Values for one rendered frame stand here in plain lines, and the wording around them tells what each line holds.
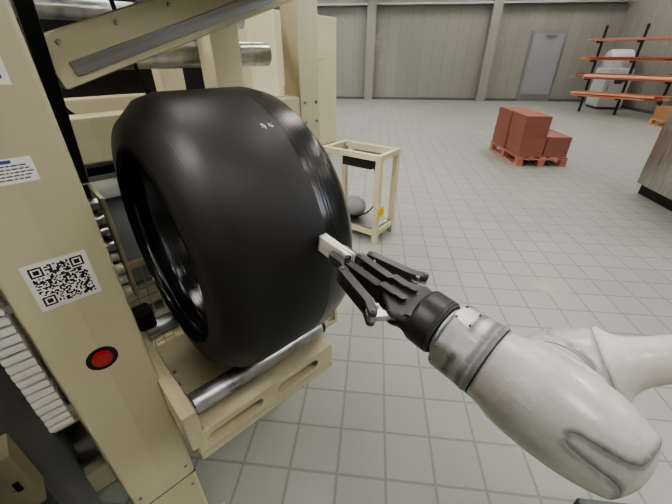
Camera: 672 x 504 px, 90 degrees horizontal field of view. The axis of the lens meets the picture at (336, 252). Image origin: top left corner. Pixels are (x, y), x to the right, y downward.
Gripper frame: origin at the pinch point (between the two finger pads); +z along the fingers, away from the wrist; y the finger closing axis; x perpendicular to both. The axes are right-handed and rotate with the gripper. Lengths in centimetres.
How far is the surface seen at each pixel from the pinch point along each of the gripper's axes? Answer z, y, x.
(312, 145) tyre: 13.6, -5.6, -11.9
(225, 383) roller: 10.9, 16.6, 33.2
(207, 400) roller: 10.2, 20.9, 33.8
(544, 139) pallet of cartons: 117, -549, 102
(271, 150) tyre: 13.8, 2.5, -12.3
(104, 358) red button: 19.3, 32.7, 19.9
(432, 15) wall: 772, -1168, -27
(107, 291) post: 21.4, 28.6, 8.5
